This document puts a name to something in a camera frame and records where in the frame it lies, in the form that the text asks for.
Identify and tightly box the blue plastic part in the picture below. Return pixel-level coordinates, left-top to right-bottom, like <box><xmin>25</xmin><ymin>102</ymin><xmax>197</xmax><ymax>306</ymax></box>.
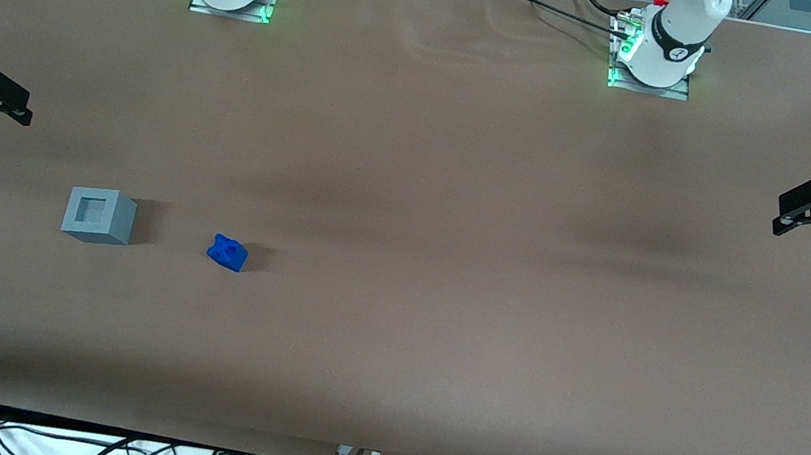
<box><xmin>204</xmin><ymin>231</ymin><xmax>252</xmax><ymax>275</ymax></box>

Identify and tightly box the gray cube base with cavity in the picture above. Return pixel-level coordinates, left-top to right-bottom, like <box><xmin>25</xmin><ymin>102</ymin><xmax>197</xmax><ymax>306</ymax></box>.
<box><xmin>59</xmin><ymin>182</ymin><xmax>141</xmax><ymax>251</ymax></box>

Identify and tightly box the brown table cover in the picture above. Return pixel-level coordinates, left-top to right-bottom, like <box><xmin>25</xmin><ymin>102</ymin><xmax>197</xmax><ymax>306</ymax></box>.
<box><xmin>0</xmin><ymin>0</ymin><xmax>811</xmax><ymax>455</ymax></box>

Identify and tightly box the short black table cable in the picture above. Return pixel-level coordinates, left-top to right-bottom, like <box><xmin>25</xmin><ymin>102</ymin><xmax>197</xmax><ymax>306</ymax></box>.
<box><xmin>566</xmin><ymin>0</ymin><xmax>637</xmax><ymax>25</ymax></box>

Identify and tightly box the long black table cable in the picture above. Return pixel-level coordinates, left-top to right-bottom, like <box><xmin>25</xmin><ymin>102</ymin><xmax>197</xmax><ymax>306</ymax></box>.
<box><xmin>471</xmin><ymin>0</ymin><xmax>639</xmax><ymax>44</ymax></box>

